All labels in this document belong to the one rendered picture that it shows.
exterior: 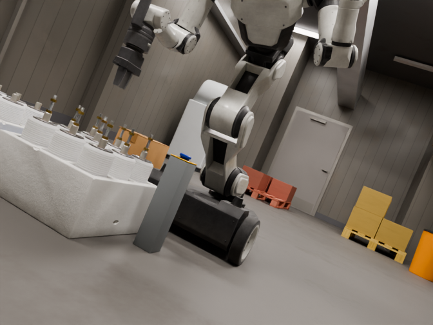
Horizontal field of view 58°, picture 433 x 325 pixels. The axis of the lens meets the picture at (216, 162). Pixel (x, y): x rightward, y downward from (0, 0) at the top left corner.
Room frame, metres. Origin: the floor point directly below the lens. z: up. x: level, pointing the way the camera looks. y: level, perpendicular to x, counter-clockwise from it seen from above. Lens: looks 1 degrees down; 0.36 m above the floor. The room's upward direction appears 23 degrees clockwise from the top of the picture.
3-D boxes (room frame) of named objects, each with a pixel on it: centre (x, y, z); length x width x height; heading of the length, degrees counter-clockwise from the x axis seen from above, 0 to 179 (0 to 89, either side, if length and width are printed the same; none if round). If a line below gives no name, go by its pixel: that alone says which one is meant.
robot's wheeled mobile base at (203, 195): (1.88, -0.05, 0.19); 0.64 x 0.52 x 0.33; 161
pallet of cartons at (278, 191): (6.59, -0.96, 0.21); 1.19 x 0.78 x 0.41; 160
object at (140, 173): (1.37, 0.25, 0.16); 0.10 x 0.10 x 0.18
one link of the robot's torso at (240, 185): (1.91, -0.07, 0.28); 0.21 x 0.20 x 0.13; 161
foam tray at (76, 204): (1.30, 0.40, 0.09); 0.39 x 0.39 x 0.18; 69
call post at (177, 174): (1.27, 0.10, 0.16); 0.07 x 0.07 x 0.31; 69
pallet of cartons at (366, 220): (6.44, -2.91, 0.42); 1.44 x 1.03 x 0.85; 160
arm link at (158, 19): (1.29, 0.39, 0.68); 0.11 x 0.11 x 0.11; 77
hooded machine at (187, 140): (6.90, 0.40, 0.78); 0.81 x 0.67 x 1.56; 161
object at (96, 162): (1.15, 0.33, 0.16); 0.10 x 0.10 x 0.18
